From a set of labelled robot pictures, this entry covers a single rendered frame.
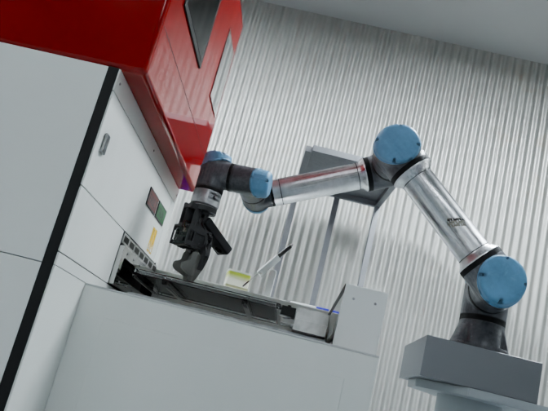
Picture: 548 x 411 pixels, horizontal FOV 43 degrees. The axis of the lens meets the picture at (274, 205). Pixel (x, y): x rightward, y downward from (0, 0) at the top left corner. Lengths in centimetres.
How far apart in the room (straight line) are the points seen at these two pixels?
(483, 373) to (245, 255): 266
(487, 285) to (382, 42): 322
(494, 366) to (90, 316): 92
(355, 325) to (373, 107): 314
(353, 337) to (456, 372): 31
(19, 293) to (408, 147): 99
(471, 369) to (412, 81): 315
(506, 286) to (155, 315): 81
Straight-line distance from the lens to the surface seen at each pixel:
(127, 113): 150
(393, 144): 178
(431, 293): 426
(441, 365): 169
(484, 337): 181
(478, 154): 456
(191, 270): 178
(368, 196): 404
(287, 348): 143
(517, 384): 174
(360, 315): 150
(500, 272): 171
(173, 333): 144
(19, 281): 132
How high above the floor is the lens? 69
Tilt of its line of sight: 15 degrees up
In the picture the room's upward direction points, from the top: 14 degrees clockwise
